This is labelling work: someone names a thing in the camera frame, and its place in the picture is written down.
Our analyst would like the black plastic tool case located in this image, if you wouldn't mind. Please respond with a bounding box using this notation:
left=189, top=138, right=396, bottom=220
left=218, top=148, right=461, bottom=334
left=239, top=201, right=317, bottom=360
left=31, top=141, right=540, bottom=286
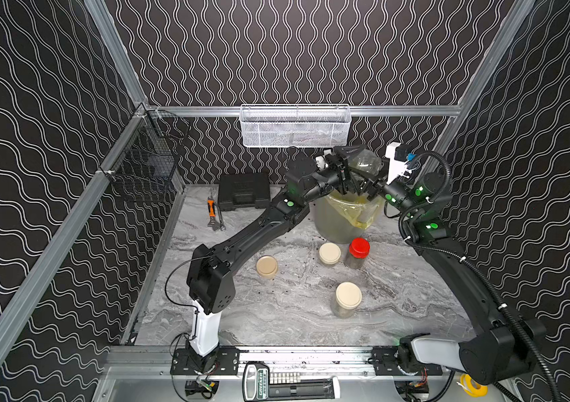
left=218, top=173, right=271, bottom=212

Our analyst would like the trash bin with yellow bag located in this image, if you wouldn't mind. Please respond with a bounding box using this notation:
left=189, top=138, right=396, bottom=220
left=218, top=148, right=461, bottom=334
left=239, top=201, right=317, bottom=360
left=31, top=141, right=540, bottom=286
left=311, top=190, right=385, bottom=245

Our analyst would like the black wire basket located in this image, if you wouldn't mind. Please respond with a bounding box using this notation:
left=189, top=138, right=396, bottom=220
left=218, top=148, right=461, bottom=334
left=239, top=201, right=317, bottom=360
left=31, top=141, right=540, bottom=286
left=100, top=104, right=184, bottom=204

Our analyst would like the glass jar with tea leaves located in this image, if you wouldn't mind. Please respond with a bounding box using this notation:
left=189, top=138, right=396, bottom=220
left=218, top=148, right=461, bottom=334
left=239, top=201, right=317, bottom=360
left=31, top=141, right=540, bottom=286
left=349, top=149, right=384, bottom=174

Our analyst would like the jar with red lid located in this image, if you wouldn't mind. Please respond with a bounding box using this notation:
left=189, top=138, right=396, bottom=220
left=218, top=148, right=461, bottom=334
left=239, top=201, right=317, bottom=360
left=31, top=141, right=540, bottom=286
left=345, top=238, right=370, bottom=269

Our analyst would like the white wire mesh basket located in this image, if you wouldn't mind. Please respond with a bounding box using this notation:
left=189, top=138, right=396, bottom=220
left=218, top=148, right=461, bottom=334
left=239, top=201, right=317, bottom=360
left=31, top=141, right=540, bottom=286
left=239, top=104, right=352, bottom=148

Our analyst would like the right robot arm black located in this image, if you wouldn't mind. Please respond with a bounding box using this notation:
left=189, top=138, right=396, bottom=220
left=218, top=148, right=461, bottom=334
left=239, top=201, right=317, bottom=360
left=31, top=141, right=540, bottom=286
left=349, top=169, right=551, bottom=385

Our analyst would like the jar with cream lid back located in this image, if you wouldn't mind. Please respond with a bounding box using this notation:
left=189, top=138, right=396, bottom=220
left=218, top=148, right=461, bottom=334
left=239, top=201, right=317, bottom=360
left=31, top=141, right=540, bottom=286
left=318, top=242, right=342, bottom=266

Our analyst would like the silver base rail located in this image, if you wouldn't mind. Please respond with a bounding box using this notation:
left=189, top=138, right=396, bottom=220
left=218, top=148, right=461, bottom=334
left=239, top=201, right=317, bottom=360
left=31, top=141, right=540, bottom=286
left=103, top=345, right=467, bottom=379

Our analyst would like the tan jar lid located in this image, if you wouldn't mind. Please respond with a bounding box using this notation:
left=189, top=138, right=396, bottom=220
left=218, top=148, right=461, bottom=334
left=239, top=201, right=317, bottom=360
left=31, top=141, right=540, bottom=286
left=256, top=256, right=279, bottom=280

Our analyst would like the orange handled wrench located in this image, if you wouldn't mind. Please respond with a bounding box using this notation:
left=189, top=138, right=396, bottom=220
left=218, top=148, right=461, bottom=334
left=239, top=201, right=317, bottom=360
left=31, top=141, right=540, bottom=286
left=207, top=196, right=226, bottom=231

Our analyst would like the jar with cream lid front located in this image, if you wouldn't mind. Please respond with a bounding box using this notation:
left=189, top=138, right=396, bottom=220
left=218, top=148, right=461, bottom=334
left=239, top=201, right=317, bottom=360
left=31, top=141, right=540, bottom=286
left=331, top=281, right=362, bottom=318

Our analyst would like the jar with cream lid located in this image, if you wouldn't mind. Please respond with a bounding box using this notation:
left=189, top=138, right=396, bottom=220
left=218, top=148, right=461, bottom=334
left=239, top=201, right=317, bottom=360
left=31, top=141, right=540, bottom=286
left=331, top=281, right=362, bottom=318
left=318, top=242, right=342, bottom=266

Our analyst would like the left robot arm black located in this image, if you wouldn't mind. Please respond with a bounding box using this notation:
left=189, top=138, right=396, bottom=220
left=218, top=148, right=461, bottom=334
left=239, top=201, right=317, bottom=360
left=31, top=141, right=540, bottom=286
left=186, top=146, right=365, bottom=358

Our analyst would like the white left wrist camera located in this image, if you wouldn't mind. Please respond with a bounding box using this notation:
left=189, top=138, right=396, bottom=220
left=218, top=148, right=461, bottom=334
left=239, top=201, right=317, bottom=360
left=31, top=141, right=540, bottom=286
left=315, top=156, right=327, bottom=170

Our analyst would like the yellow tape roll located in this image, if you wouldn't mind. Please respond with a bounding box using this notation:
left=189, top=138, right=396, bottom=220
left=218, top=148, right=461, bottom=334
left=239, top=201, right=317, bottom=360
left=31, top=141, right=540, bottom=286
left=457, top=374, right=489, bottom=398

